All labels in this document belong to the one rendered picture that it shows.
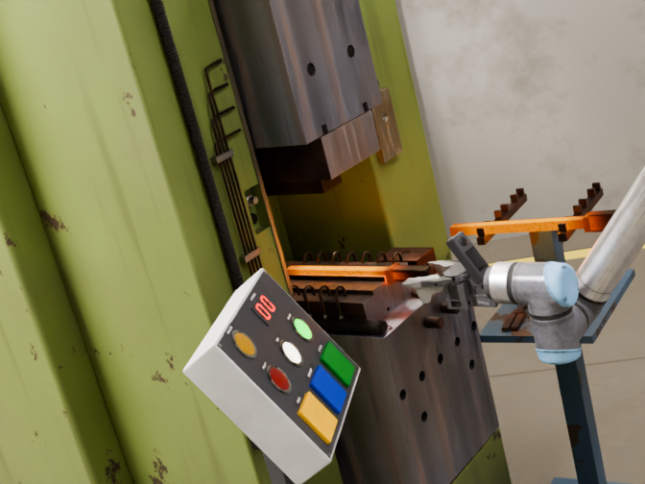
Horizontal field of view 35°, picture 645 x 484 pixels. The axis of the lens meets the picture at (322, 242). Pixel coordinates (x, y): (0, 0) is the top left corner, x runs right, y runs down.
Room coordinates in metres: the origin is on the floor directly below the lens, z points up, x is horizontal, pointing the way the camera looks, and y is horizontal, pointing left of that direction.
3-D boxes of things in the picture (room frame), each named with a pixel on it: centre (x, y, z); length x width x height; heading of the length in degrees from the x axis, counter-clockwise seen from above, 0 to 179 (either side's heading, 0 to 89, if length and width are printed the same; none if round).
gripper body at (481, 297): (2.10, -0.29, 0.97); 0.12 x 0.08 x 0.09; 50
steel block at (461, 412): (2.40, 0.02, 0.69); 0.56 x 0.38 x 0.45; 50
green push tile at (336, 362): (1.80, 0.03, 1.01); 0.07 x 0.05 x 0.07; 165
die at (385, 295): (2.36, 0.04, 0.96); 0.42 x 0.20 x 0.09; 50
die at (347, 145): (2.36, 0.04, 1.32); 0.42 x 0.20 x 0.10; 50
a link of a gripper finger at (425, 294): (2.13, -0.19, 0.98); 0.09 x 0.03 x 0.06; 73
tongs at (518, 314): (2.66, -0.54, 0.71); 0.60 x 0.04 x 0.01; 152
